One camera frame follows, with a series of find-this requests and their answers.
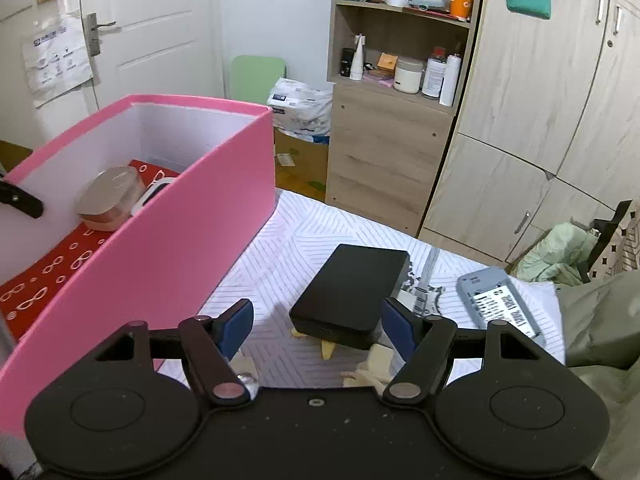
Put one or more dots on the brown cardboard box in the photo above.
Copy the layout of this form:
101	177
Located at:
305	160

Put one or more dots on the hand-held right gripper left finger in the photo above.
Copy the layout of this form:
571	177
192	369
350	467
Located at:
237	329

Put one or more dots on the light green clothing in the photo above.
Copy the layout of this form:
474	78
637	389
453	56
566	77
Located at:
555	255

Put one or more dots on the white printed plastic bag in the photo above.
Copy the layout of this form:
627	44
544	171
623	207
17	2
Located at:
55	57

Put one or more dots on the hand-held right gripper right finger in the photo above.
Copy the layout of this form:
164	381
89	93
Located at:
400	331

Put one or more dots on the beige round case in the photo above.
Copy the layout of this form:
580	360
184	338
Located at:
107	200

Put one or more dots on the white flat round tub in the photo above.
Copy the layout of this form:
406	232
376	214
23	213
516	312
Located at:
397	0

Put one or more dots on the orange paper cup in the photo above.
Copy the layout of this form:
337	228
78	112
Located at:
460	0

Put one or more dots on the white lidded jar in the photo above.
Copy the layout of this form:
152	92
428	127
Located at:
407	75

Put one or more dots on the orange sticky note block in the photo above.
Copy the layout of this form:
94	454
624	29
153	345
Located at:
386	62

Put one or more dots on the beige patterned bag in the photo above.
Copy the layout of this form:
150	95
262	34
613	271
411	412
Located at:
625	245

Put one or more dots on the wooden shelf cabinet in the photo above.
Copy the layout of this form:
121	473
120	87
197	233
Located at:
385	160

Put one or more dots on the red capped bottle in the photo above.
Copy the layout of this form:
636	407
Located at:
434	77

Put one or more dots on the white panelled door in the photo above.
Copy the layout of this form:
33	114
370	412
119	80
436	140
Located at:
150	35

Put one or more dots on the white pocket router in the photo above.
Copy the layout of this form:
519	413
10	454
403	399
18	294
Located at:
150	192

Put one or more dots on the black small bottle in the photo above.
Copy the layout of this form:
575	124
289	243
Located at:
346	62

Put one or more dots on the yellow hair clip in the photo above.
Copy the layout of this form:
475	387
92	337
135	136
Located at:
327	348

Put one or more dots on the white squeeze tube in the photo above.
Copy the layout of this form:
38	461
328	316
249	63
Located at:
356	60

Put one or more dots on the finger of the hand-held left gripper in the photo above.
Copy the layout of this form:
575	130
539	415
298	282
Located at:
22	201

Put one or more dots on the pack of tissue paper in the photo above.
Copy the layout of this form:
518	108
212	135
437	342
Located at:
300	110

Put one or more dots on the light wooden wardrobe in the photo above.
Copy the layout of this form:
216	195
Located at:
525	110

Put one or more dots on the white cylinder bottle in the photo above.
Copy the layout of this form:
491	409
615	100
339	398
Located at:
450	80

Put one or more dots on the olive green blanket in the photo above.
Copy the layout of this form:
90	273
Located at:
600	335

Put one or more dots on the cream claw hair clip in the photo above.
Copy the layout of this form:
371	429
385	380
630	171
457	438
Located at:
372	365

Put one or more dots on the green folding table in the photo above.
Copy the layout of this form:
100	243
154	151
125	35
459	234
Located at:
257	77

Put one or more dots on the black portable hard drive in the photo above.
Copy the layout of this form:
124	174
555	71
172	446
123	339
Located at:
350	290

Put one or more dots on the pink cardboard box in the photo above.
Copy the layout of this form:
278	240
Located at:
190	240

